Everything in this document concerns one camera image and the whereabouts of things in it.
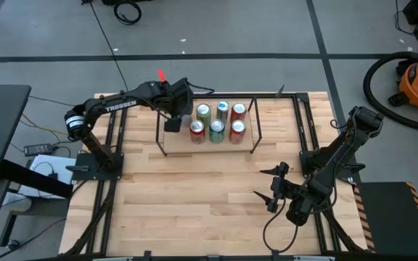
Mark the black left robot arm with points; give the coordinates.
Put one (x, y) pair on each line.
(122, 103)

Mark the black metal beam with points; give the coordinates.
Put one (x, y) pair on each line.
(31, 177)

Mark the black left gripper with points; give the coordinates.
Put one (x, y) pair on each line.
(178, 98)

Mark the black platform with striped edge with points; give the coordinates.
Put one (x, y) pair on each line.
(394, 217)

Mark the silver blue Red Bull can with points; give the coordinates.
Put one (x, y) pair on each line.
(223, 107)

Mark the orange Fanta can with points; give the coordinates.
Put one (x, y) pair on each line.
(238, 108)
(237, 127)

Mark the green Sprite can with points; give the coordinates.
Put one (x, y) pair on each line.
(217, 127)

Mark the black power adapter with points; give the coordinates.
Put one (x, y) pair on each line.
(37, 149)

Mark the red tag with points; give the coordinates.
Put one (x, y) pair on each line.
(162, 75)

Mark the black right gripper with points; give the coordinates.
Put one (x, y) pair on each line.
(279, 188)

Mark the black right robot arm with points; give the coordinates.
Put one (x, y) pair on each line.
(325, 170)

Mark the red and blue Fanta can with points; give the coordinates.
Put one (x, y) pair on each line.
(197, 127)

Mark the light green lime soda can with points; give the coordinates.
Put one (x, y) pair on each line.
(203, 110)

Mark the black aluminium table frame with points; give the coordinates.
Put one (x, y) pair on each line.
(267, 96)

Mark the white box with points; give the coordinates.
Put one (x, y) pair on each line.
(42, 170)

